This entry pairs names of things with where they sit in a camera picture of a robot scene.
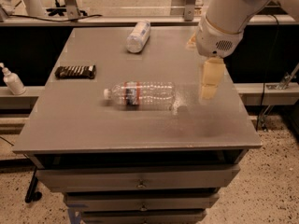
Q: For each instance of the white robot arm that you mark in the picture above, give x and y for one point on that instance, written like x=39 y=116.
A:
x=221 y=29

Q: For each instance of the black striped snack bar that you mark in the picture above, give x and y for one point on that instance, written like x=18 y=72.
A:
x=76 y=71

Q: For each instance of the black caster wheel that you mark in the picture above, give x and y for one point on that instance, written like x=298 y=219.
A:
x=32 y=195

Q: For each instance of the white plastic bottle lying down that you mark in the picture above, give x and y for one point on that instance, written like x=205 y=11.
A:
x=138 y=38

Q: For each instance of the white pump dispenser bottle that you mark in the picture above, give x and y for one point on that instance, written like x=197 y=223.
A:
x=12 y=81

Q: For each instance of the grey metal frame post right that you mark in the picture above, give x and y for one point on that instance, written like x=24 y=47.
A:
x=189 y=10

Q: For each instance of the grey metal frame post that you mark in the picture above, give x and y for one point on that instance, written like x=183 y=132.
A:
x=72 y=9
x=189 y=10

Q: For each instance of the grey metal frame post left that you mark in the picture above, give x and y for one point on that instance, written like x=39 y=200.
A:
x=72 y=9

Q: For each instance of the grey drawer cabinet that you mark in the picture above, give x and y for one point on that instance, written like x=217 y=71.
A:
x=118 y=166

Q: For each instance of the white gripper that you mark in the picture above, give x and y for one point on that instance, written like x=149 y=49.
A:
x=214 y=42

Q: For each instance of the clear plastic water bottle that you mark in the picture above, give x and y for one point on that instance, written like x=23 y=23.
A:
x=148 y=95

